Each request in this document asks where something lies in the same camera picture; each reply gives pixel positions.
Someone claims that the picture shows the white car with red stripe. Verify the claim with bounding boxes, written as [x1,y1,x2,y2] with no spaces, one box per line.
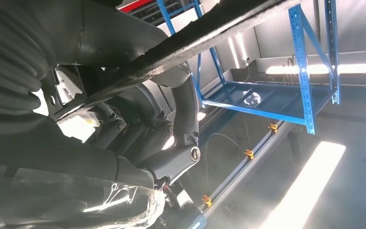
[118,0,158,14]

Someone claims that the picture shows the ceiling light strip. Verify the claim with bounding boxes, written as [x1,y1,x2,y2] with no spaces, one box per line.
[227,31,251,69]
[258,141,347,229]
[265,62,366,76]

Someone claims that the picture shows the rail with orange clips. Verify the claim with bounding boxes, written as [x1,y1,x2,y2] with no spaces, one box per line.
[187,120,294,229]

